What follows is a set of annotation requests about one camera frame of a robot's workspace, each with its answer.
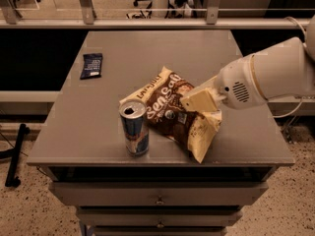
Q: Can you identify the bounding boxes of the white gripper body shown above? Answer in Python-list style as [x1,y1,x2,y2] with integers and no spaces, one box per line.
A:
[215,54,267,109]

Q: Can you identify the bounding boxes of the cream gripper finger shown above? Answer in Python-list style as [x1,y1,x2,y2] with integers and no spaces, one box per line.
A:
[194,77,217,91]
[180,88,225,112]

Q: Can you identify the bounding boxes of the brown sea salt chip bag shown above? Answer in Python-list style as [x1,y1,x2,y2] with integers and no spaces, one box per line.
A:
[119,67,222,163]

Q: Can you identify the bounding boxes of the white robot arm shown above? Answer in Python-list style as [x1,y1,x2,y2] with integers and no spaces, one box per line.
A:
[180,17,315,112]

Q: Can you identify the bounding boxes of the red bull can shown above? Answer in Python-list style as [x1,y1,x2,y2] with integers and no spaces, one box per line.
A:
[119,99,149,156]

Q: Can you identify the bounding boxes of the black office chair centre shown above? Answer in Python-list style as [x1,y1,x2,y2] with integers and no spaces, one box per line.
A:
[126,0,196,19]

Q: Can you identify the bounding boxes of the top drawer knob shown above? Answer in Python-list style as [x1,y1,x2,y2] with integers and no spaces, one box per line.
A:
[156,197,165,206]

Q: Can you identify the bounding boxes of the drawer knob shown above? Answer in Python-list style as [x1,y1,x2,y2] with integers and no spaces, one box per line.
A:
[157,222,165,229]
[156,197,165,206]

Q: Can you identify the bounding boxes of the dark blue snack bar wrapper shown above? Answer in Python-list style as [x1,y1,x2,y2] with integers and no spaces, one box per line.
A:
[80,53,102,80]

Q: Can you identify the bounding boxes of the grey drawer cabinet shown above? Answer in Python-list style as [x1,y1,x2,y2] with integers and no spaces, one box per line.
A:
[29,29,293,236]

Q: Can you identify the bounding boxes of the black stand leg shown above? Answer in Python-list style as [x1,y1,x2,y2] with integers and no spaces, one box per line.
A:
[5,124,31,188]

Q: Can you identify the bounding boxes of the white cable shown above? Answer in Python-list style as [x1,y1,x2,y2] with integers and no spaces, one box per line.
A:
[272,95,304,119]

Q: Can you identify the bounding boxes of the metal railing frame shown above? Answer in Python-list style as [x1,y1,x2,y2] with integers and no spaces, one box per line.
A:
[0,0,314,30]

